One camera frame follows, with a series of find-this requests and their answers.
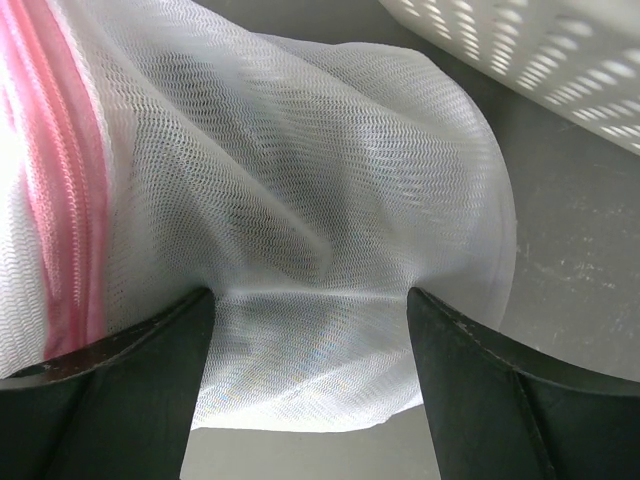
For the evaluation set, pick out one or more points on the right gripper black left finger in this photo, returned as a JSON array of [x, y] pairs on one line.
[[120, 408]]

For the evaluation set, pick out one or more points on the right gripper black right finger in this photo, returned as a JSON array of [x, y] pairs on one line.
[[498, 409]]

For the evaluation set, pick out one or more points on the white mesh laundry bag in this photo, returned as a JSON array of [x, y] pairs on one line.
[[149, 148]]

